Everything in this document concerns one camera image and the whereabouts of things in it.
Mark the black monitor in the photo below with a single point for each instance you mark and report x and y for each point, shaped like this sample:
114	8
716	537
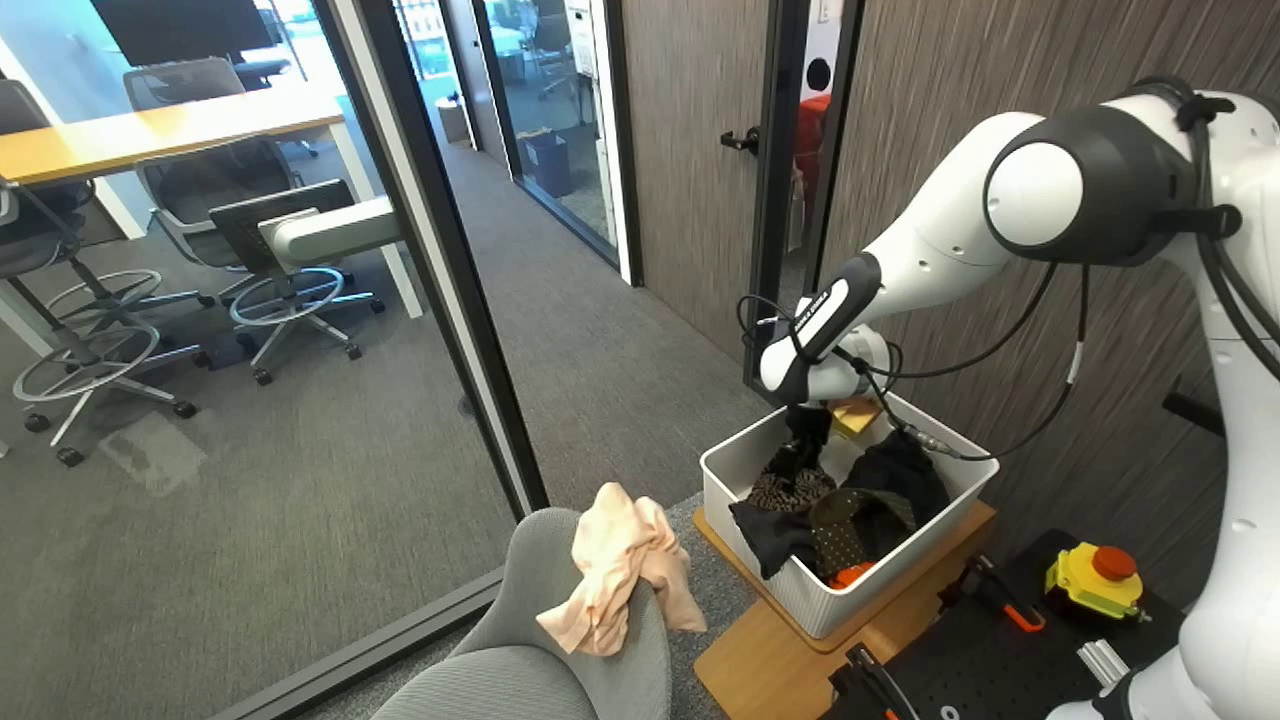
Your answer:
187	24

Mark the dark navy cloth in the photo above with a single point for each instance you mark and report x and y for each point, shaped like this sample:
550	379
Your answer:
906	483

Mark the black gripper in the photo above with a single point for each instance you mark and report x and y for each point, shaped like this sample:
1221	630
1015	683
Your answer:
810	425

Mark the orange cloth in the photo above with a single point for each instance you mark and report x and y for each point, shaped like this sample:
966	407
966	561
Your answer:
851	575

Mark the pale pink cloth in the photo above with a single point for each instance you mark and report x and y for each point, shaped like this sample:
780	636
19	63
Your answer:
613	561

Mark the black tool mat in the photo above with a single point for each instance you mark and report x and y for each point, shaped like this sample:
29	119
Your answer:
986	666

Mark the white plastic storage box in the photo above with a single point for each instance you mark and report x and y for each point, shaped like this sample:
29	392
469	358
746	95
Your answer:
852	600

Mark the wooden office desk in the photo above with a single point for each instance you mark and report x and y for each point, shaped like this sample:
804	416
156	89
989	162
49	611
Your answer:
160	135

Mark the red wall object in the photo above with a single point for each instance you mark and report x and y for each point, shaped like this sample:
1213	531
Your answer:
812	135

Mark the green polka dot cloth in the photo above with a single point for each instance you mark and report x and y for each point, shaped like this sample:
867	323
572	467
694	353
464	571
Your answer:
837	531

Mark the yellow emergency stop button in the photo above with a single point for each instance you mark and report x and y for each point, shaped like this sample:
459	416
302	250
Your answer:
1093	581

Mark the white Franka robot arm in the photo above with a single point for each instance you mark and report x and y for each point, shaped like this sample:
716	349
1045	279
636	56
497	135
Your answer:
960	214

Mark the small white block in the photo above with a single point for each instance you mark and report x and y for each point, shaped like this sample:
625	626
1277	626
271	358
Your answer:
1106	661

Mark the grey upholstered chair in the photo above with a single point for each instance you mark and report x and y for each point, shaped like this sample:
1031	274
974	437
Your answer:
520	666

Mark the black drafting stool chair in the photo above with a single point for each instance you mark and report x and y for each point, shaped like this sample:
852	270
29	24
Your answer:
43	227

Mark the black office chair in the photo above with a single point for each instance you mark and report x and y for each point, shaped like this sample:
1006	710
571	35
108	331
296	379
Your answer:
202	185

